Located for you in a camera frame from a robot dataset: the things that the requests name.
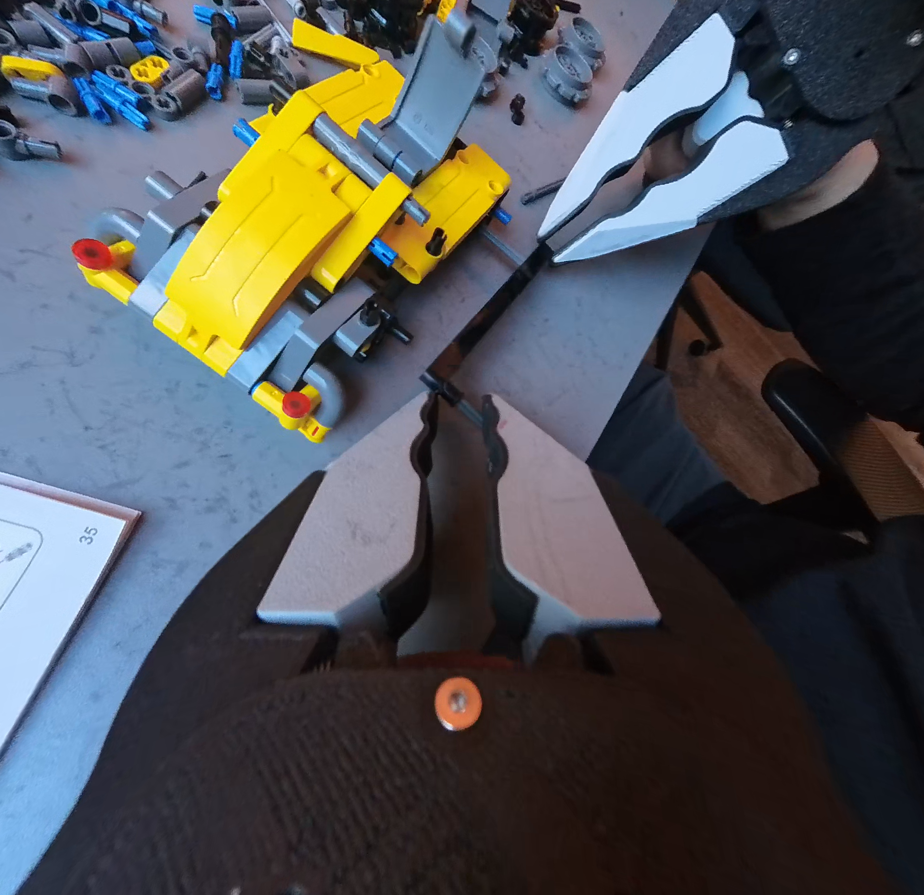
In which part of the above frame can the pile of small building pieces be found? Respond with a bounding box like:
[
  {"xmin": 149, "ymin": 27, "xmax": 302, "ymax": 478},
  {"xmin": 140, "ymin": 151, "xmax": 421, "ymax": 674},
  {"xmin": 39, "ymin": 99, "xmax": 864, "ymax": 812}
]
[{"xmin": 0, "ymin": 0, "xmax": 405, "ymax": 165}]

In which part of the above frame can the black office chair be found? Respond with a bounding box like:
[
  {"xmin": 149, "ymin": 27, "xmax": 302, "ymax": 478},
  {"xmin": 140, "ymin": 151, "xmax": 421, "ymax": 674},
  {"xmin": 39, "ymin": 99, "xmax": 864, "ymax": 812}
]
[{"xmin": 653, "ymin": 270, "xmax": 890, "ymax": 547}]

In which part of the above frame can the grey desk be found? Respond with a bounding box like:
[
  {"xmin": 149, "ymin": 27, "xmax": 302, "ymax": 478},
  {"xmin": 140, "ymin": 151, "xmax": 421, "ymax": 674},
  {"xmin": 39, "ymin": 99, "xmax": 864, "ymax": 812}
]
[{"xmin": 0, "ymin": 0, "xmax": 717, "ymax": 802}]

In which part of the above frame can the yellow toy vehicle model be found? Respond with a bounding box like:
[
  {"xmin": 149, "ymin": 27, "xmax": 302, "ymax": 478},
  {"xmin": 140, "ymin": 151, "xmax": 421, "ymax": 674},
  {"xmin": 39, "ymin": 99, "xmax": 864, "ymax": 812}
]
[{"xmin": 72, "ymin": 3, "xmax": 533, "ymax": 446}]

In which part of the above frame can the yellow curved panel piece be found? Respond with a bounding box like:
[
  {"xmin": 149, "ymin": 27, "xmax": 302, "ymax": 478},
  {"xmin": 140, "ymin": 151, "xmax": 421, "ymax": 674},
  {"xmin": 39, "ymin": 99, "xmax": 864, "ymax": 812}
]
[{"xmin": 292, "ymin": 18, "xmax": 382, "ymax": 70}]

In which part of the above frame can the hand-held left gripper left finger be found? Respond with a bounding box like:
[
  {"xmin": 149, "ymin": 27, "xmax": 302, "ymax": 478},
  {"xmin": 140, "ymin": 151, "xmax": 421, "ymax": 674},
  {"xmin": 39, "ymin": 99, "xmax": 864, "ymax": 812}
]
[{"xmin": 257, "ymin": 393, "xmax": 441, "ymax": 639}]

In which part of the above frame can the white instruction booklet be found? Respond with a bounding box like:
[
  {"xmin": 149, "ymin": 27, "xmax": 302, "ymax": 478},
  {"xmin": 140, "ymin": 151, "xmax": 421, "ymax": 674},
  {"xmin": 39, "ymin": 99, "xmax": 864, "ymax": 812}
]
[{"xmin": 0, "ymin": 473, "xmax": 142, "ymax": 756}]

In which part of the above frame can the long black holed beam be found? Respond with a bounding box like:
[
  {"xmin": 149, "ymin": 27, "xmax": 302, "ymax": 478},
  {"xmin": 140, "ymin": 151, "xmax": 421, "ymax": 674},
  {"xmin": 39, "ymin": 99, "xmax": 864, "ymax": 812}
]
[{"xmin": 417, "ymin": 240, "xmax": 551, "ymax": 405}]

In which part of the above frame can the person's right hand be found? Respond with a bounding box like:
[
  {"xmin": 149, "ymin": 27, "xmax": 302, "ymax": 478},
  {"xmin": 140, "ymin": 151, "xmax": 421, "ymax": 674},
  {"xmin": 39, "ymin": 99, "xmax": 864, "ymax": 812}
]
[{"xmin": 751, "ymin": 139, "xmax": 885, "ymax": 233}]

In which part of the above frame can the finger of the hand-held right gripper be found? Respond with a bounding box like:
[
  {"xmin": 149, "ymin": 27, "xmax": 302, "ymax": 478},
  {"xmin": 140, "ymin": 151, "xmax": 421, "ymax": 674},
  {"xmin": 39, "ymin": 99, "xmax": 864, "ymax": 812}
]
[
  {"xmin": 538, "ymin": 13, "xmax": 766, "ymax": 244},
  {"xmin": 552, "ymin": 117, "xmax": 791, "ymax": 264}
]

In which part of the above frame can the black wheel rim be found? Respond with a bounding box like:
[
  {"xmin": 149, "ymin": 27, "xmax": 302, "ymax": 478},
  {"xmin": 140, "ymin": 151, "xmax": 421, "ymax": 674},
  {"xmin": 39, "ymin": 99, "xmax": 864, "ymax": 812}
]
[{"xmin": 361, "ymin": 0, "xmax": 428, "ymax": 40}]

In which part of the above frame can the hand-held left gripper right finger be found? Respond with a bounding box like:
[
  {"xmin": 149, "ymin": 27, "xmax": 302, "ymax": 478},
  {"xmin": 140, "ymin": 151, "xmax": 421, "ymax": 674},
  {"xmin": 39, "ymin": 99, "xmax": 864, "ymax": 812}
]
[{"xmin": 482, "ymin": 393, "xmax": 662, "ymax": 659}]

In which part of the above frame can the black toy tyre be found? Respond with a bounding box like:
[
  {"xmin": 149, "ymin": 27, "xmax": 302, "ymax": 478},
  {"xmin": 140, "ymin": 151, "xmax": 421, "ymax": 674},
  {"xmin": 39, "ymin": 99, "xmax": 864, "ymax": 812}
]
[{"xmin": 505, "ymin": 0, "xmax": 563, "ymax": 36}]

